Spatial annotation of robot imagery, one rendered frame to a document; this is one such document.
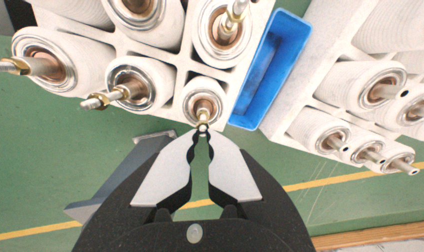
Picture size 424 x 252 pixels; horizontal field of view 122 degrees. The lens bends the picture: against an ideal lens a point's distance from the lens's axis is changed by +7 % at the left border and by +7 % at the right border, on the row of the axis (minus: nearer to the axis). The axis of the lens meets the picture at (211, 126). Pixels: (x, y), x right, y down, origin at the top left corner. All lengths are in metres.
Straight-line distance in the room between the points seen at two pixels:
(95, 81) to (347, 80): 0.47
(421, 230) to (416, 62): 1.94
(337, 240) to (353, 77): 1.68
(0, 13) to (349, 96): 0.64
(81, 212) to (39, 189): 0.78
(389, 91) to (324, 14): 0.23
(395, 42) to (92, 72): 0.52
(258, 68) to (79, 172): 0.97
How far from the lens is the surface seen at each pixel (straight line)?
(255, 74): 0.49
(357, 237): 1.98
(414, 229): 2.27
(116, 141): 0.68
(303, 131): 0.36
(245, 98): 0.49
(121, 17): 0.24
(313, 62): 0.40
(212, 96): 0.21
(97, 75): 0.30
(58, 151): 0.89
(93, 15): 0.32
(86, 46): 0.31
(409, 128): 0.57
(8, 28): 0.46
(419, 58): 0.50
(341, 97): 0.36
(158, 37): 0.23
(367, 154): 0.47
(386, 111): 0.45
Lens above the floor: 0.46
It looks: 62 degrees down
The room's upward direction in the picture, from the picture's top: 174 degrees clockwise
